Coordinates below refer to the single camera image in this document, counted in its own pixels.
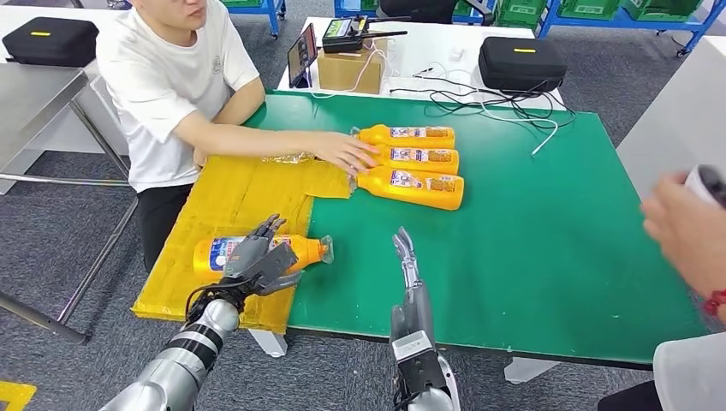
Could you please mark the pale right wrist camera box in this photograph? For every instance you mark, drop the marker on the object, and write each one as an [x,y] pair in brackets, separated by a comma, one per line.
[417,363]

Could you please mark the black remote controller with antenna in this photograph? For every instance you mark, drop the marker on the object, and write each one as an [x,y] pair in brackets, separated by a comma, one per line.
[343,34]

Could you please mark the small white adapter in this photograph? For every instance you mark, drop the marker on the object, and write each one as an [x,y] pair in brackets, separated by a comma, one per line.
[455,53]

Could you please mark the person's left hand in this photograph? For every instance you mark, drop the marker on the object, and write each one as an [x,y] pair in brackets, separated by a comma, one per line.
[199,157]

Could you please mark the grey table with metal frame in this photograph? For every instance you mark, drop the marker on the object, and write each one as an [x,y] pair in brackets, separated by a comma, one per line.
[675,113]

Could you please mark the person's right hand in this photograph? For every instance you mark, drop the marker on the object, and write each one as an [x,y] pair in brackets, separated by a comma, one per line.
[346,153]

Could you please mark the white table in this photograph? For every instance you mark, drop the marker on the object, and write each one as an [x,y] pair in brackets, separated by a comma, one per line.
[431,45]

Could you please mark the green plastic crate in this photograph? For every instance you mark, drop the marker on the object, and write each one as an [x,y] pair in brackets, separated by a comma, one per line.
[590,8]
[663,8]
[519,12]

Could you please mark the blue cart frame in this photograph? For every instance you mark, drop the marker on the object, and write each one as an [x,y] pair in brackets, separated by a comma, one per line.
[275,11]
[624,22]

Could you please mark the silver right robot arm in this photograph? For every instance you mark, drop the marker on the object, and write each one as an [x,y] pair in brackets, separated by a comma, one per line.
[437,397]

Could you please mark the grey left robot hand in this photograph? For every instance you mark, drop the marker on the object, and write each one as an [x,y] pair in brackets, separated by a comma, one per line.
[258,264]

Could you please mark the grey metal table with legs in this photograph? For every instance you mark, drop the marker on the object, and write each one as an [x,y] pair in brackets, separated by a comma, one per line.
[34,96]

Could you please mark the person's left forearm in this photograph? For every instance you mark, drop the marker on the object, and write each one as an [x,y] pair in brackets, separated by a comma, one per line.
[244,105]

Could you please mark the brown cardboard box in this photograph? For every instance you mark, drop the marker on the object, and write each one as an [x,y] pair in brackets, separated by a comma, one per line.
[349,74]

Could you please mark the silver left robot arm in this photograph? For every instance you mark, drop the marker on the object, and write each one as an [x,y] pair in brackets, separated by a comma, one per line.
[187,352]

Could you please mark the person's hand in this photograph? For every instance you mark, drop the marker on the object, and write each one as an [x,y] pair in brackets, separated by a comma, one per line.
[686,232]

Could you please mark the black zip case yellow tag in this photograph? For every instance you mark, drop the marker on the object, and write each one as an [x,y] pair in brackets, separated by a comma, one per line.
[522,65]
[51,42]

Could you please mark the white and black cylinder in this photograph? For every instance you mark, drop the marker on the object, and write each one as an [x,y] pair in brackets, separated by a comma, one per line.
[706,184]

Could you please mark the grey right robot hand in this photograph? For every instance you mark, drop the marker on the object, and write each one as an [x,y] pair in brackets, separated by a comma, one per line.
[417,317]

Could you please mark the person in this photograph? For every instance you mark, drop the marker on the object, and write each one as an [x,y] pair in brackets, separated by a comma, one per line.
[164,74]
[692,374]

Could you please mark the yellow tape mat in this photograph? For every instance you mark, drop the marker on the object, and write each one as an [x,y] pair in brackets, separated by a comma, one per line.
[227,198]

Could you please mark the person's right forearm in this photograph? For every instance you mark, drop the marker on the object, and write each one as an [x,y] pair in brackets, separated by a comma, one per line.
[255,142]

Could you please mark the white table foot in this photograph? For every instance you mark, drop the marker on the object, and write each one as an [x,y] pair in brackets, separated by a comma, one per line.
[524,371]
[269,343]

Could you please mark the black tablet on stand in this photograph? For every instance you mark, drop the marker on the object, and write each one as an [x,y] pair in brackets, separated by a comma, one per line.
[302,57]

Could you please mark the orange detergent bottle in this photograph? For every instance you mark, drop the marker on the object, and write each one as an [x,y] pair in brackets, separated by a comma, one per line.
[414,195]
[306,252]
[420,164]
[377,136]

